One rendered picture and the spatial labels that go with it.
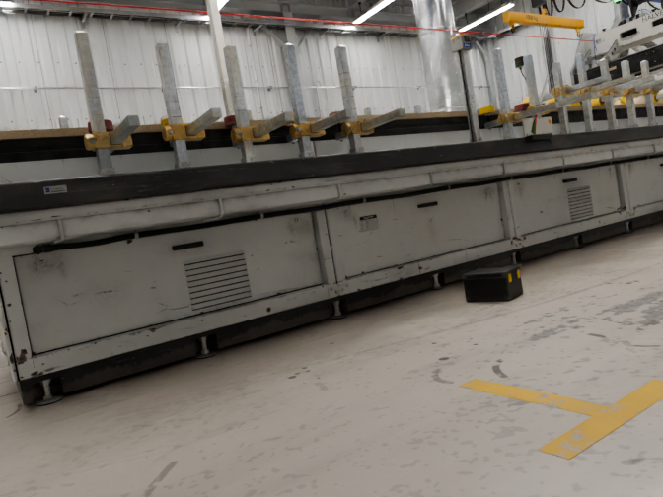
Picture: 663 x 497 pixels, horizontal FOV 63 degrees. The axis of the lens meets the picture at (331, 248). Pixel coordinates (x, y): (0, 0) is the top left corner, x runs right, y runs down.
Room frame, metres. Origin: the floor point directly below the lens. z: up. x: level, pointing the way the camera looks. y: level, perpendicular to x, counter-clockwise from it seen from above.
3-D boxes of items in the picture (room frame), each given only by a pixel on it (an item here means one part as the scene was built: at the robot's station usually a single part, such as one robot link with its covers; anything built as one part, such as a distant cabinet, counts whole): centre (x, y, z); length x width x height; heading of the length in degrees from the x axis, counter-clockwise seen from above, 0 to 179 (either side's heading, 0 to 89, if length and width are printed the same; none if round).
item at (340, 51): (2.28, -0.17, 0.91); 0.04 x 0.04 x 0.48; 33
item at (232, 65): (2.01, 0.25, 0.89); 0.04 x 0.04 x 0.48; 33
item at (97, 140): (1.74, 0.65, 0.81); 0.14 x 0.06 x 0.05; 123
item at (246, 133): (2.02, 0.23, 0.81); 0.14 x 0.06 x 0.05; 123
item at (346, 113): (2.12, -0.02, 0.81); 0.43 x 0.03 x 0.04; 33
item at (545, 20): (7.53, -3.42, 2.65); 1.71 x 0.09 x 0.32; 123
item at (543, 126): (2.93, -1.21, 0.75); 0.26 x 0.01 x 0.10; 123
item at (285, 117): (1.99, 0.18, 0.80); 0.43 x 0.03 x 0.04; 33
